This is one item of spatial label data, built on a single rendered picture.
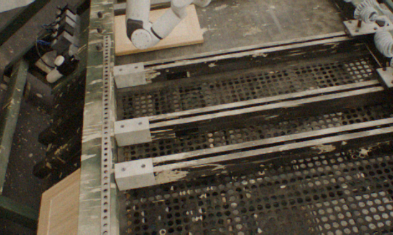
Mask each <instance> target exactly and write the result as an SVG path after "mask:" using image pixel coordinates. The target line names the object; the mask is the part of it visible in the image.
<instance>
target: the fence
mask: <svg viewBox="0 0 393 235"><path fill-rule="evenodd" d="M170 7H171V0H150V9H149V10H150V11H153V10H157V9H166V8H170ZM113 10H114V15H115V16H121V15H126V3H121V4H113Z"/></svg>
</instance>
